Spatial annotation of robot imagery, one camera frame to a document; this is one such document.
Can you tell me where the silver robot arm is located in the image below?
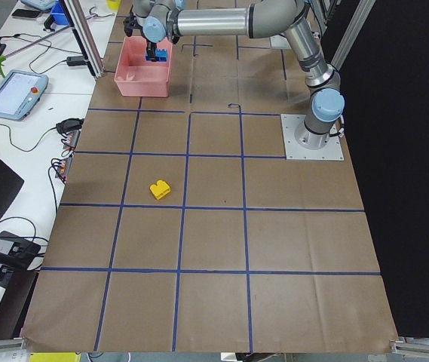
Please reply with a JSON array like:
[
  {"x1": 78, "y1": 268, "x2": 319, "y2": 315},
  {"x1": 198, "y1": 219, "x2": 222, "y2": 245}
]
[{"x1": 123, "y1": 1, "x2": 345, "y2": 150}]

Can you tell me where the teach pendant tablet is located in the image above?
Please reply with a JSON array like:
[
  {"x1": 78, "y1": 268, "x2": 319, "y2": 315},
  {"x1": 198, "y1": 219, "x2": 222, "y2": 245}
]
[{"x1": 0, "y1": 70, "x2": 49, "y2": 121}]

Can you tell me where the blue three-stud toy block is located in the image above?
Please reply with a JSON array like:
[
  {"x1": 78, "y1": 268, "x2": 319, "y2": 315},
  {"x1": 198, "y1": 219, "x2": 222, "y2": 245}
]
[{"x1": 155, "y1": 48, "x2": 169, "y2": 63}]

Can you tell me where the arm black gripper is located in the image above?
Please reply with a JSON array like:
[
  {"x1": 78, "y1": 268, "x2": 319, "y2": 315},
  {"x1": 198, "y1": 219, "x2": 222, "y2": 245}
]
[{"x1": 123, "y1": 13, "x2": 156, "y2": 62}]

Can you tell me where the black power adapter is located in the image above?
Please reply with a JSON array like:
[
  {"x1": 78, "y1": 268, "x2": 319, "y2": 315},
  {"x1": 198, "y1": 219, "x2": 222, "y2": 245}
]
[{"x1": 66, "y1": 56, "x2": 87, "y2": 67}]

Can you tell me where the yellow two-stud toy block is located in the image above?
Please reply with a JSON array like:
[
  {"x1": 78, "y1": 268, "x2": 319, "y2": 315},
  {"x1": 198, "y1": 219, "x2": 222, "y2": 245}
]
[{"x1": 149, "y1": 179, "x2": 171, "y2": 200}]

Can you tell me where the blue storage bin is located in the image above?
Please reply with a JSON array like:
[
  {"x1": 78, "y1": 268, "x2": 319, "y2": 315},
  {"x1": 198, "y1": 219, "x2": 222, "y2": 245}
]
[{"x1": 44, "y1": 1, "x2": 69, "y2": 29}]

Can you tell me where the aluminium profile post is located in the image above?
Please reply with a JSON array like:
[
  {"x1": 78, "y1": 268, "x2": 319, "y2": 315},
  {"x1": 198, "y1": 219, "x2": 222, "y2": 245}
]
[{"x1": 60, "y1": 0, "x2": 104, "y2": 78}]

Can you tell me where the pink plastic box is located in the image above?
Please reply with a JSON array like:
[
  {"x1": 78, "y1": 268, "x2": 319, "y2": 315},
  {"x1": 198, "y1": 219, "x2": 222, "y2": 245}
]
[{"x1": 114, "y1": 36, "x2": 173, "y2": 97}]

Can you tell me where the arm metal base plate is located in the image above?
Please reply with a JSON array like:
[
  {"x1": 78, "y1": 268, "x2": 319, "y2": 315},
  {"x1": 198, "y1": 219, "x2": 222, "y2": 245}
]
[{"x1": 280, "y1": 114, "x2": 345, "y2": 161}]

